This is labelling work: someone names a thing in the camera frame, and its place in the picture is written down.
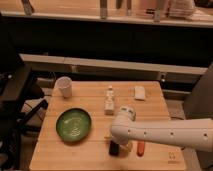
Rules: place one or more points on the pale wooden gripper finger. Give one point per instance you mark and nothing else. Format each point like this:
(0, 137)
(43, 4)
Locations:
(124, 150)

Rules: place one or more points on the black eraser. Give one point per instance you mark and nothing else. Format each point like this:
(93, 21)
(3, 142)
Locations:
(113, 149)

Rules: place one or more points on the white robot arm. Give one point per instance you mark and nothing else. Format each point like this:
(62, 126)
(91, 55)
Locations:
(196, 133)

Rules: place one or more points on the white sponge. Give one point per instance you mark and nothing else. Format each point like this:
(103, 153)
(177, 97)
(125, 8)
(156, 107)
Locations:
(139, 93)

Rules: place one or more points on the orange carrot toy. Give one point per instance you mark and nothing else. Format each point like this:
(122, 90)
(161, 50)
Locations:
(140, 148)

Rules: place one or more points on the white squeeze bottle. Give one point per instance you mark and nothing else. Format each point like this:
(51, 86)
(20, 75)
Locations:
(109, 101)

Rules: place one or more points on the green plate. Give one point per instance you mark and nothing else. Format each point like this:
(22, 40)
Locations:
(73, 125)

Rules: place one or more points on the white paper cup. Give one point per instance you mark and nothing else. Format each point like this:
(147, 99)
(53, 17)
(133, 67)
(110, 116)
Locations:
(64, 85)

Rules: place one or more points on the black stand on left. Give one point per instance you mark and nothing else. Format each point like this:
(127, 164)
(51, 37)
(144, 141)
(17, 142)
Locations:
(20, 99)

